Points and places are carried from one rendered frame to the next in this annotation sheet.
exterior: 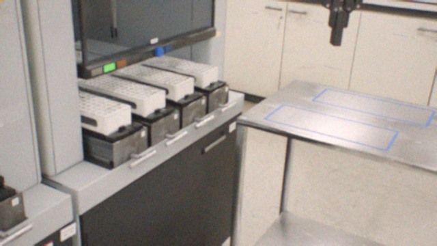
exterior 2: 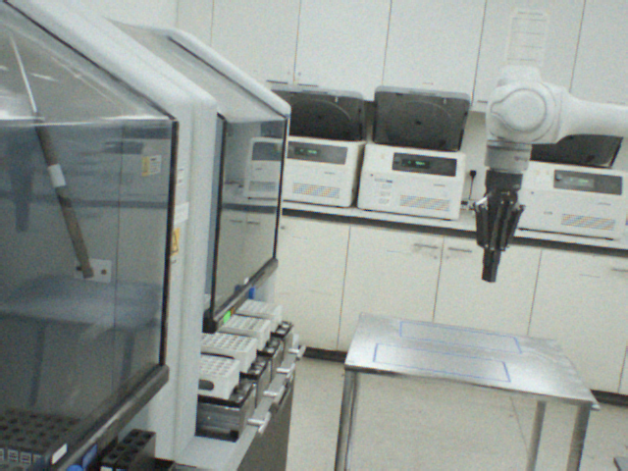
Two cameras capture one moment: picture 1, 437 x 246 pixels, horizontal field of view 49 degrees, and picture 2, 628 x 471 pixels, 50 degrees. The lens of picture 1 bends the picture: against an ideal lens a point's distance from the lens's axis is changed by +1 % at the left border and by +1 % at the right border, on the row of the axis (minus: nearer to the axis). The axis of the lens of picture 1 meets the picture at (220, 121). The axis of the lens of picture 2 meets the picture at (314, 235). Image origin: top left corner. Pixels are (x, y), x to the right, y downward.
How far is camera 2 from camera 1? 0.66 m
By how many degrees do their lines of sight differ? 24
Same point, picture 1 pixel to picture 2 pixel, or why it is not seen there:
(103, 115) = (221, 375)
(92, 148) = (206, 418)
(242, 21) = not seen: hidden behind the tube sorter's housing
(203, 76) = (274, 318)
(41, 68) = (185, 325)
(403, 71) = (402, 292)
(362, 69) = (356, 292)
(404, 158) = (530, 388)
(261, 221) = not seen: outside the picture
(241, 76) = not seen: hidden behind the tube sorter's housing
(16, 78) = (174, 339)
